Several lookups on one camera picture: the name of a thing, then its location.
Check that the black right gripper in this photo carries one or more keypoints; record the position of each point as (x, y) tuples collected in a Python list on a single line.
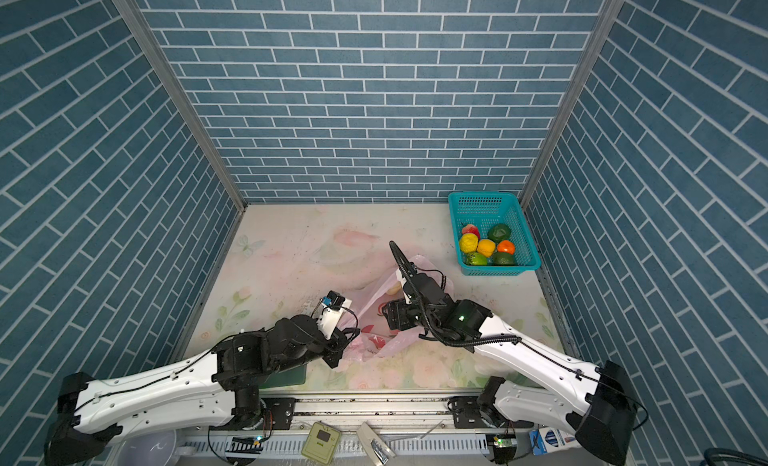
[(397, 308)]

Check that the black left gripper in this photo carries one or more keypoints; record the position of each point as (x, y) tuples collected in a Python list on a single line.
[(338, 341)]

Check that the pink plastic bag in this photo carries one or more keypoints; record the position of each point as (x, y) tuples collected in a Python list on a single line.
[(376, 340)]

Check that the green apple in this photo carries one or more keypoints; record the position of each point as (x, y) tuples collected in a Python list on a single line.
[(475, 259)]

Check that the yellow lemon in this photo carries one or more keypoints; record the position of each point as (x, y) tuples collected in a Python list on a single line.
[(468, 243)]

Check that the yellow orange citrus fruit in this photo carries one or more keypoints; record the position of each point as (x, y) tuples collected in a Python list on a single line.
[(486, 248)]

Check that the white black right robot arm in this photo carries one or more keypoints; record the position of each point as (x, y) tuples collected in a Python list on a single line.
[(595, 404)]

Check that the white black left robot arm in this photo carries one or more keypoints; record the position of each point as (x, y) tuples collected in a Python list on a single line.
[(219, 388)]

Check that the green timer device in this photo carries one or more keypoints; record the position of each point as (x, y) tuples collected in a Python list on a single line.
[(321, 443)]

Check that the teal plastic basket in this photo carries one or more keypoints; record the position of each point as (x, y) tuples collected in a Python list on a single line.
[(485, 210)]

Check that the grey remote device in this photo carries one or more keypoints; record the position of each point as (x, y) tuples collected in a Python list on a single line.
[(374, 446)]

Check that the white bowl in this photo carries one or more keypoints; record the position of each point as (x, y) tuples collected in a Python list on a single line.
[(156, 449)]

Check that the white blue box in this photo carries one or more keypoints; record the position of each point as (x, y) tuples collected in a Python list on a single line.
[(548, 440)]

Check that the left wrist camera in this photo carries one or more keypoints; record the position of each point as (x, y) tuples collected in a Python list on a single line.
[(332, 307)]

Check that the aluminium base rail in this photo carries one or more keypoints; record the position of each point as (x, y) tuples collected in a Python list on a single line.
[(411, 424)]

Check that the aluminium corner post right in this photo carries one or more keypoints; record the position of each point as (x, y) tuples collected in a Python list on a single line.
[(605, 21)]

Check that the aluminium corner post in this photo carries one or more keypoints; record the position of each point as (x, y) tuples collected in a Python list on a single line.
[(605, 21), (148, 44)]

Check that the aluminium corner post left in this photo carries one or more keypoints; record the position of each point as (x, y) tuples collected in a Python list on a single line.
[(148, 44)]

